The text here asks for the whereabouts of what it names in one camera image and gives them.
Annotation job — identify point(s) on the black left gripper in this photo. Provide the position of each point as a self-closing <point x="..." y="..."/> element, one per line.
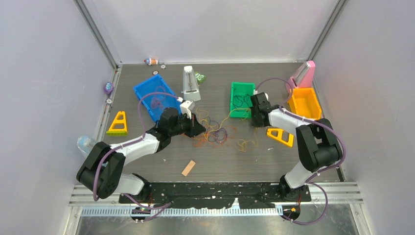
<point x="195" y="128"/>

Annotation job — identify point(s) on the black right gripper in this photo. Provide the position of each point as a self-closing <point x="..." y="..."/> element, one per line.
<point x="254" y="123"/>

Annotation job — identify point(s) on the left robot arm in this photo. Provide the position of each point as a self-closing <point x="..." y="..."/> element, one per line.
<point x="102" y="170"/>

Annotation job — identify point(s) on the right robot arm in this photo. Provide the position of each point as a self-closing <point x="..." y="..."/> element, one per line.
<point x="318" y="147"/>

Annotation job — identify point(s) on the green plastic bin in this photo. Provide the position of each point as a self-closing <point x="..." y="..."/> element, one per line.
<point x="240" y="101"/>

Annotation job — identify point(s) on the white metronome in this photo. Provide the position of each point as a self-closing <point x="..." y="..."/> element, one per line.
<point x="190" y="85"/>

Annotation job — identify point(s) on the flat wooden block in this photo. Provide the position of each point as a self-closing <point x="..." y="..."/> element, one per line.
<point x="188" y="168"/>

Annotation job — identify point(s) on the orange plastic bin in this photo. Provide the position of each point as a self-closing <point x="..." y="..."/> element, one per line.
<point x="304" y="102"/>

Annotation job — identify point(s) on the green monster toy block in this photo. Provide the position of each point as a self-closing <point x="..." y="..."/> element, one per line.
<point x="200" y="77"/>

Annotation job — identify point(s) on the pink metronome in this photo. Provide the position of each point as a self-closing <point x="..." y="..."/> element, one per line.
<point x="303" y="77"/>

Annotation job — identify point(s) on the small clown figurine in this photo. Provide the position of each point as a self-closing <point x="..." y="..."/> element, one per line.
<point x="151" y="61"/>

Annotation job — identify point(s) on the yellow triangle on green base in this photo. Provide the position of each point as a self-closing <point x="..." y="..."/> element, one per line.
<point x="118" y="126"/>

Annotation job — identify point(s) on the purple round toy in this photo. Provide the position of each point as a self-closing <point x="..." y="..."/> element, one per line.
<point x="108" y="88"/>

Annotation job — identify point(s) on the clear plastic bottle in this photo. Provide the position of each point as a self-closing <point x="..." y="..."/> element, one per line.
<point x="86" y="144"/>

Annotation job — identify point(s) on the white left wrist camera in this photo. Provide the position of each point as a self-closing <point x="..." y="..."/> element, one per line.
<point x="186" y="106"/>

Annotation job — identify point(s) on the yellow triangular plastic frame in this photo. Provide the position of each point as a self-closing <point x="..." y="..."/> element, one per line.
<point x="281" y="136"/>

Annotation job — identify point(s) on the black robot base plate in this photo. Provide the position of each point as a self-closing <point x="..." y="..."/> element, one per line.
<point x="219" y="195"/>

